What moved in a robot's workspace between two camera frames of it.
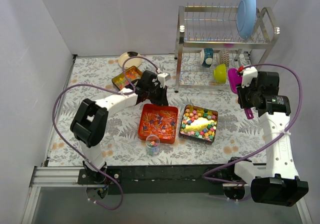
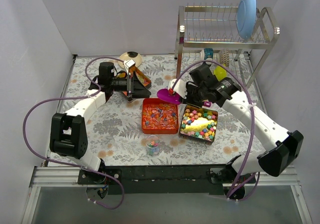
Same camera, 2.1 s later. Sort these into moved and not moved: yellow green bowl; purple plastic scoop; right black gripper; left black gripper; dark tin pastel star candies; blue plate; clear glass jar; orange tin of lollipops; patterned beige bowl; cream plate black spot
Moved: orange tin of lollipops; purple plastic scoop; left black gripper; right black gripper
Not moved: patterned beige bowl; blue plate; cream plate black spot; dark tin pastel star candies; yellow green bowl; clear glass jar
